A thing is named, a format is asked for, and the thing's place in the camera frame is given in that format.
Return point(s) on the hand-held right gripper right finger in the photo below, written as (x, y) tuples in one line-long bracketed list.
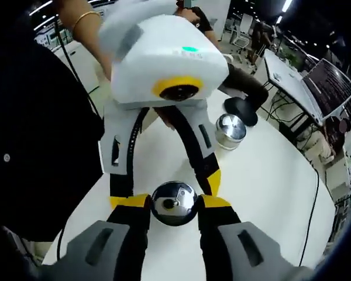
[(242, 248)]

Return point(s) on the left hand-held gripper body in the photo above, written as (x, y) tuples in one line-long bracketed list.
[(163, 64)]

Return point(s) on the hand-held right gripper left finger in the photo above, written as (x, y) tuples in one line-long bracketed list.
[(99, 248)]

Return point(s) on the small seasoning bottle white powder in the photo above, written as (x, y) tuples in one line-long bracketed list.
[(231, 131), (174, 203)]

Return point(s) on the black computer mouse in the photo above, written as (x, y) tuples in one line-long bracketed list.
[(241, 112)]

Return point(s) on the black chair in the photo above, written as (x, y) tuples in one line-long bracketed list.
[(245, 87)]

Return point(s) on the white office chair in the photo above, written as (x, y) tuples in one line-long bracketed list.
[(240, 35)]

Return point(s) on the person's dark clothing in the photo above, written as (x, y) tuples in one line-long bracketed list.
[(35, 140)]

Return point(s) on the open silver laptop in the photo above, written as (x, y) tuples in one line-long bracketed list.
[(330, 87)]

